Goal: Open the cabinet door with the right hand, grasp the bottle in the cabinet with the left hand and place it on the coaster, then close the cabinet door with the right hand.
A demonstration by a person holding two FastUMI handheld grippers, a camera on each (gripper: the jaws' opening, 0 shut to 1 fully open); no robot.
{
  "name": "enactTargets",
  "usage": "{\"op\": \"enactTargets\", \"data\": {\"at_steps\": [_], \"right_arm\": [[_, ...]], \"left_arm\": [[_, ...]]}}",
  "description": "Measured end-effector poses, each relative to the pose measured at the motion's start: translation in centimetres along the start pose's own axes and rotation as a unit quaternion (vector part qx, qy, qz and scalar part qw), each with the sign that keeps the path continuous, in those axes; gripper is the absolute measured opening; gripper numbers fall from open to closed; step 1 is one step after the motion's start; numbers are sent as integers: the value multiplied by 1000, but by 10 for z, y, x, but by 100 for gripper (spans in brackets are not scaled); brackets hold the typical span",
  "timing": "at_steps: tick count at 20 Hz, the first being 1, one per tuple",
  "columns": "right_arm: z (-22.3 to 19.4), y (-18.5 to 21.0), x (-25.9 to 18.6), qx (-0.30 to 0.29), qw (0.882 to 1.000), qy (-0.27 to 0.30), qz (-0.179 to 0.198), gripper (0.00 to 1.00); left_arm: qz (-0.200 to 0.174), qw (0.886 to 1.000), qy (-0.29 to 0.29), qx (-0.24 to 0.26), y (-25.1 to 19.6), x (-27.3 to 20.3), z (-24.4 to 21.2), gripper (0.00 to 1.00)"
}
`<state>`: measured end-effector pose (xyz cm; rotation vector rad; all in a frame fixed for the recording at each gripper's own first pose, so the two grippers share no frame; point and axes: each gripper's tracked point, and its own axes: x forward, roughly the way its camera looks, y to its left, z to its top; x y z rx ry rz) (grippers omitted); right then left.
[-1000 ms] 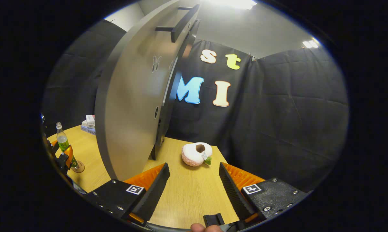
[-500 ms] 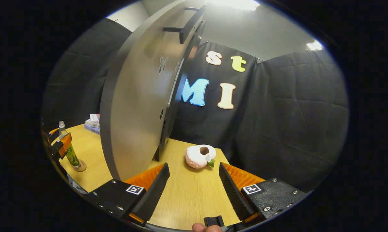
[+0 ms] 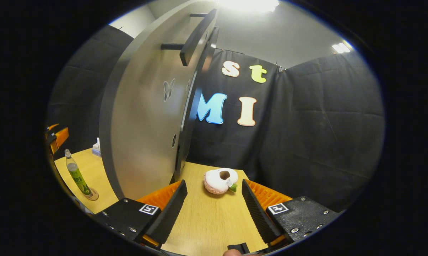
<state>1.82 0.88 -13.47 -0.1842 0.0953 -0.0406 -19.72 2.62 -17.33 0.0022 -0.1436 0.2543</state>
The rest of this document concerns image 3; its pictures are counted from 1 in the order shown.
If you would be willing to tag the white blue paper packet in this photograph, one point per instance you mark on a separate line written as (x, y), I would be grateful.
(96, 147)

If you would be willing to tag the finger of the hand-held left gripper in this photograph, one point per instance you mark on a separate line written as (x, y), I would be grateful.
(59, 137)
(53, 126)

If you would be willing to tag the black backdrop cloth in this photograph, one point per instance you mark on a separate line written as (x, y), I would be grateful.
(306, 135)

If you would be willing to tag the grey cabinet door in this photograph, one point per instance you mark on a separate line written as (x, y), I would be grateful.
(139, 124)

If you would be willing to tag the clear green label bottle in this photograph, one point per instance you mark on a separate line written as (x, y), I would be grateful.
(77, 174)

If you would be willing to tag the long ceiling light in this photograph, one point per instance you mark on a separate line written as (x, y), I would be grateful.
(341, 47)

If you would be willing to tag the white plush toy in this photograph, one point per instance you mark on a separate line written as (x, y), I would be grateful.
(217, 181)

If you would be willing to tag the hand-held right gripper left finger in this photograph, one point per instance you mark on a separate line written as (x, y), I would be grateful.
(171, 213)

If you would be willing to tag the large ceiling light panel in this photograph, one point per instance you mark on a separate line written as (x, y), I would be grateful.
(249, 4)

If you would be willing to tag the round coaster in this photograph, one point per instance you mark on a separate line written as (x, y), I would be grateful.
(94, 195)

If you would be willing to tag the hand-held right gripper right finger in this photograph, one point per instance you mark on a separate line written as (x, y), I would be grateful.
(256, 213)

